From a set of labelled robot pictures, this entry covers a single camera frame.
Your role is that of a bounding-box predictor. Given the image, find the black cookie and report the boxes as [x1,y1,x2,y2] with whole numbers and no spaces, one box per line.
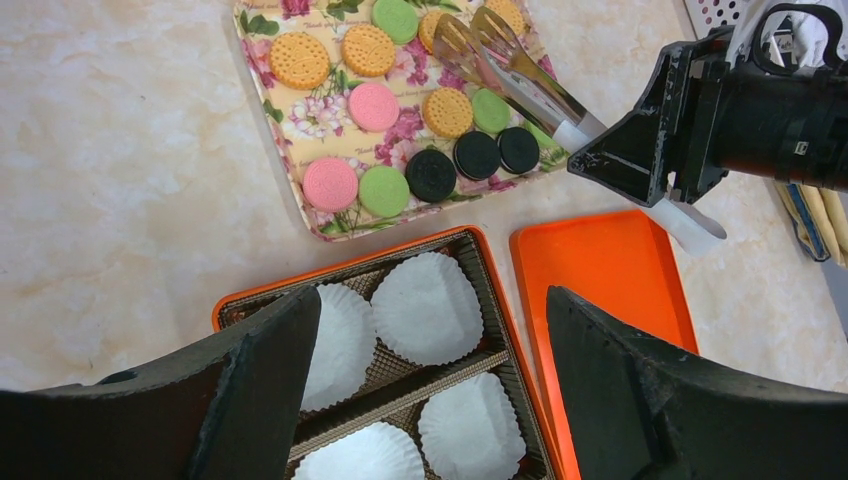
[496,127,540,175]
[405,149,457,203]
[453,131,501,181]

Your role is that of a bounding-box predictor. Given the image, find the white paper cup top-left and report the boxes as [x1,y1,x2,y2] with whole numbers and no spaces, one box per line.
[301,284,377,412]

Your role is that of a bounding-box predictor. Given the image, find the metal serving tongs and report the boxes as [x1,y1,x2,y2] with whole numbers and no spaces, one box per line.
[433,7,727,256]

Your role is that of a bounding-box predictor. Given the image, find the black cookie middle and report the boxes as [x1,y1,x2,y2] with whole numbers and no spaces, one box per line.
[453,131,501,181]

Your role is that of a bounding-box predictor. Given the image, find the orange box lid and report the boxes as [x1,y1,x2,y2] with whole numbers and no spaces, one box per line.
[510,210,699,479]

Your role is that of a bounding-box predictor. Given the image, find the yellow cookie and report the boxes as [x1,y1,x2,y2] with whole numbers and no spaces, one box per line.
[422,87,473,138]
[418,10,445,54]
[485,0,526,36]
[269,32,331,90]
[341,24,396,78]

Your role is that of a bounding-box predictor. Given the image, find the orange cookie box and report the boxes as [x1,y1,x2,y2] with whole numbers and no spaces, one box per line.
[211,225,564,479]

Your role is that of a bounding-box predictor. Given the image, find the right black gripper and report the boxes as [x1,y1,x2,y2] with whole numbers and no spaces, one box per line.
[567,3,847,207]

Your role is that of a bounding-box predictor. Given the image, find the green cookie top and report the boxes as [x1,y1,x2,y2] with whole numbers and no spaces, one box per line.
[371,0,419,45]

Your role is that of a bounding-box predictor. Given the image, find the green cookie bottom left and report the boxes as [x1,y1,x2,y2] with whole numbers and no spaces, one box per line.
[358,165,410,218]

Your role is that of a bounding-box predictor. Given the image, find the white paper cup middle-right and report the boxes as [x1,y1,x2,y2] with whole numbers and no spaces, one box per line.
[418,372,526,479]

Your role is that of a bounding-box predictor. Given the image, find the white plastic basket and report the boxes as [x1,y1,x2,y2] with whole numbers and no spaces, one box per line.
[681,0,748,39]

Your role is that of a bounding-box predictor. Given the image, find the black cookie right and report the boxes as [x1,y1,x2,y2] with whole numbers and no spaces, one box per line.
[496,127,540,175]

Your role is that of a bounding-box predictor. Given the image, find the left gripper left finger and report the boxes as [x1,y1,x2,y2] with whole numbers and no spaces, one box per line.
[1,287,321,479]

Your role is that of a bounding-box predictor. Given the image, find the green cookie packed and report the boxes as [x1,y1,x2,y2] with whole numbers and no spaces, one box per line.
[471,88,511,134]

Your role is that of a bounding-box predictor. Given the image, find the green cookie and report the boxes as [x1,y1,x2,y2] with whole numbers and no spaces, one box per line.
[371,0,419,45]
[358,165,410,218]
[523,119,560,149]

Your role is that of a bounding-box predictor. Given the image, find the pink cookie bottom left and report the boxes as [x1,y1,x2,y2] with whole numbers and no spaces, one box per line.
[302,157,358,213]

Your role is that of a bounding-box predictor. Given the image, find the pink cookie packed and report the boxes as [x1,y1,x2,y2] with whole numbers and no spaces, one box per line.
[348,83,400,132]

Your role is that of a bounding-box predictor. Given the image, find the white cloth in basket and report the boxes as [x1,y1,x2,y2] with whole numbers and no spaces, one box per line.
[725,0,847,68]

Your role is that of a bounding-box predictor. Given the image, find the floral cookie tray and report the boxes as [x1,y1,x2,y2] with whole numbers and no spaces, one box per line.
[233,1,567,242]

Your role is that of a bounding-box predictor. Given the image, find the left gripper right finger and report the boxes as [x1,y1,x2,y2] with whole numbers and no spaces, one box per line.
[546,287,847,479]

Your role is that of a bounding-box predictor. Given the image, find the black cookie left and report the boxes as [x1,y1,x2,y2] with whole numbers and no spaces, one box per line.
[405,149,457,203]

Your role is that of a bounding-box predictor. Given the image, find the white paper cup top-right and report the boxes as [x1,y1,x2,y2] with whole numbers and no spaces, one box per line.
[369,252,484,366]

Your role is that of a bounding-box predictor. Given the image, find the green cookie right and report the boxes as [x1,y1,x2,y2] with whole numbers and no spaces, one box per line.
[523,119,560,149]

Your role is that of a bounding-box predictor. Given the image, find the white paper cup middle-left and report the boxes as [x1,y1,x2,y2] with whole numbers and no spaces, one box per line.
[293,422,426,479]

